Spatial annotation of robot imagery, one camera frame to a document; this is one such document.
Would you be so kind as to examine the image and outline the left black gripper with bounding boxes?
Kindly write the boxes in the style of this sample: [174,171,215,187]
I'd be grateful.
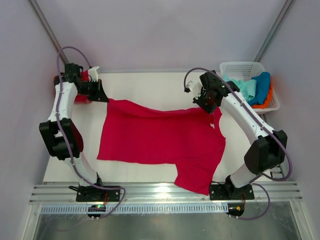
[77,78,110,103]

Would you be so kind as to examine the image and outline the magenta t shirt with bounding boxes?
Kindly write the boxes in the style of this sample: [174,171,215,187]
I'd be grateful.
[97,99,226,195]

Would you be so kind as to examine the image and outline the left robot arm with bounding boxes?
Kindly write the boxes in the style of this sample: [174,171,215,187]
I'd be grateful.
[39,63,109,201]

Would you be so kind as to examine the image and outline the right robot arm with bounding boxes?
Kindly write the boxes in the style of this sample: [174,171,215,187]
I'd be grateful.
[184,71,288,200]

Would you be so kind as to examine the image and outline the red folded t shirt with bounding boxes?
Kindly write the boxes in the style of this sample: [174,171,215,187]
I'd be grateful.
[53,75,91,105]

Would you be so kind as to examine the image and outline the mint green t shirt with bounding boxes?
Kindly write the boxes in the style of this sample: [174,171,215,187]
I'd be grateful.
[223,75,257,102]

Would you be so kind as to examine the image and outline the white plastic basket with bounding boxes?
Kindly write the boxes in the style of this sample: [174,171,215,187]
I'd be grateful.
[219,61,280,115]

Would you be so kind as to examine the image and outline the orange t shirt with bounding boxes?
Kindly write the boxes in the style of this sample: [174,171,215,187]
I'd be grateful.
[252,76,273,109]

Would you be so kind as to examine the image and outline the blue t shirt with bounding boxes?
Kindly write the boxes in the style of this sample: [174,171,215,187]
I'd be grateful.
[248,71,271,107]

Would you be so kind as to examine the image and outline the right controller board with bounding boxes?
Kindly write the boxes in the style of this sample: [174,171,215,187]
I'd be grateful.
[227,203,245,217]

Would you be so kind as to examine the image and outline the controller board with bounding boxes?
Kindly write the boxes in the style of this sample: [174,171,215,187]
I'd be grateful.
[86,204,106,219]
[227,203,245,217]

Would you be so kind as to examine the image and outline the left controller board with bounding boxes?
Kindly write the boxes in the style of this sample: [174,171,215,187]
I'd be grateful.
[86,204,106,219]

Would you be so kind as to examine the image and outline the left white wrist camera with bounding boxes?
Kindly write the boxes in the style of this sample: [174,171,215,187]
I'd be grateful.
[87,66,101,82]

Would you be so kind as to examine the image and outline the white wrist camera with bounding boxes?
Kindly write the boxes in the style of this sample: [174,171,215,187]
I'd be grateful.
[185,80,203,98]
[87,66,101,82]

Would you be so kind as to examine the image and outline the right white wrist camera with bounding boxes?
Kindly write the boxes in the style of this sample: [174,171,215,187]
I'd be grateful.
[185,80,203,98]

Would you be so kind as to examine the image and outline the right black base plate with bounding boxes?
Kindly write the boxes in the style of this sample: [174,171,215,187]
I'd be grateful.
[209,182,255,201]

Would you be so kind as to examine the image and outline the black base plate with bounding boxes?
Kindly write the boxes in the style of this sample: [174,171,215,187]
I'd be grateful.
[74,186,120,202]
[209,182,255,201]

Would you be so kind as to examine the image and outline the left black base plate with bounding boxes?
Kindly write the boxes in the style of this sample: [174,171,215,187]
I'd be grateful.
[74,186,120,202]

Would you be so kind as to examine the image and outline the left corner frame post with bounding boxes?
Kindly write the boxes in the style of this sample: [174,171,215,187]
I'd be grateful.
[27,0,62,53]

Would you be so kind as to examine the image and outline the corner frame post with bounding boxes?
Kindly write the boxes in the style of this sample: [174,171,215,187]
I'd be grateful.
[253,0,296,62]
[27,0,62,53]

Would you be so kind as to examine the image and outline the slotted grey cable duct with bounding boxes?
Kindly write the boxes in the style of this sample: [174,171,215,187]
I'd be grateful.
[39,202,228,215]

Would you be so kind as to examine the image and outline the aluminium mounting rail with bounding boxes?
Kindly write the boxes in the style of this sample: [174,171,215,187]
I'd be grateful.
[29,181,303,205]

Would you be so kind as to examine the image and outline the right corner frame post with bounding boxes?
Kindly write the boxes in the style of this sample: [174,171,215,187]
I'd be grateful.
[253,0,296,62]

